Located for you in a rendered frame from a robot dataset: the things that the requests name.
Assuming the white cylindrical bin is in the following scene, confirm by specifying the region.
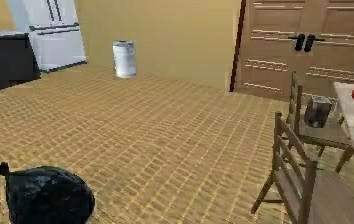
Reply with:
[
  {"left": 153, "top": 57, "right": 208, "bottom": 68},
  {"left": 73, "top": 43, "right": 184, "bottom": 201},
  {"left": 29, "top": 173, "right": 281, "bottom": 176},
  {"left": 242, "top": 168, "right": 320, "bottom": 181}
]
[{"left": 112, "top": 40, "right": 138, "bottom": 79}]

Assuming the brown wooden door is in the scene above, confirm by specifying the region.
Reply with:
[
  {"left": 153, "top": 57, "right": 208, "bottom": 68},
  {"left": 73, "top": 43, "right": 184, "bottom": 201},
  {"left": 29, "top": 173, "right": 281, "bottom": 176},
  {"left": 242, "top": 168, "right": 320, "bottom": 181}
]
[{"left": 229, "top": 0, "right": 354, "bottom": 102}]

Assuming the white fridge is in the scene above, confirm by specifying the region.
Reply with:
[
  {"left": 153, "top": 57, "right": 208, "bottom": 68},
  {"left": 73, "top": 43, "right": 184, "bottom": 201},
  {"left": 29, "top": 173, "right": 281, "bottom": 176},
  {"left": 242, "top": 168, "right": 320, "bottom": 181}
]
[{"left": 6, "top": 0, "right": 88, "bottom": 74}]

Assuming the grey box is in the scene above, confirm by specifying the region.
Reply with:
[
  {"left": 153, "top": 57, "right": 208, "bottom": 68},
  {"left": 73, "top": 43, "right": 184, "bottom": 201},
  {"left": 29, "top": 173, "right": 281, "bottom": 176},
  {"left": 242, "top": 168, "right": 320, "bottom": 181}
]
[{"left": 303, "top": 95, "right": 333, "bottom": 129}]

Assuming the brown wooden chair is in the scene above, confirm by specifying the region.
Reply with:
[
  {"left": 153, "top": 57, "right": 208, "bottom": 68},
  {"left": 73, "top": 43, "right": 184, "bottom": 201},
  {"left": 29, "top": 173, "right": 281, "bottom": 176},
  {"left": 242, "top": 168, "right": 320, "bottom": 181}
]
[
  {"left": 250, "top": 111, "right": 354, "bottom": 224},
  {"left": 285, "top": 70, "right": 354, "bottom": 174}
]

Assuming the black garbage bag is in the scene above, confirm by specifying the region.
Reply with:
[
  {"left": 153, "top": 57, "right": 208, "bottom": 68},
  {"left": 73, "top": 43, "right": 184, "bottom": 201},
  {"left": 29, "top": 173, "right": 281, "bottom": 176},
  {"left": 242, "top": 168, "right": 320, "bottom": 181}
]
[{"left": 0, "top": 161, "right": 96, "bottom": 224}]

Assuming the black kitchen counter cabinet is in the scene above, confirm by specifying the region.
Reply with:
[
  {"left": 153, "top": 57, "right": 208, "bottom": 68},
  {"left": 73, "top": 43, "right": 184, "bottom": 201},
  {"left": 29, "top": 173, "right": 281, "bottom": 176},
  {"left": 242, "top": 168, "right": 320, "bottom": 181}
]
[{"left": 0, "top": 32, "right": 42, "bottom": 94}]

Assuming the black door handle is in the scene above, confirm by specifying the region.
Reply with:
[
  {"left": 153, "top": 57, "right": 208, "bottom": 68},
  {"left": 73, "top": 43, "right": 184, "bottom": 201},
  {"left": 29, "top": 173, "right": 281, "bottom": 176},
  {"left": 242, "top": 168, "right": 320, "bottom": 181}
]
[
  {"left": 287, "top": 33, "right": 306, "bottom": 52},
  {"left": 303, "top": 33, "right": 326, "bottom": 53}
]

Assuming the black fridge handle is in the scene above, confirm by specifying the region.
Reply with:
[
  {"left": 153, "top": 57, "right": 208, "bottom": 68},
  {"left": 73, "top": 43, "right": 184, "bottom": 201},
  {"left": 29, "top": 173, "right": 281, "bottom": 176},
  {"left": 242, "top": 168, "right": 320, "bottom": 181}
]
[
  {"left": 53, "top": 0, "right": 63, "bottom": 23},
  {"left": 45, "top": 0, "right": 55, "bottom": 23}
]

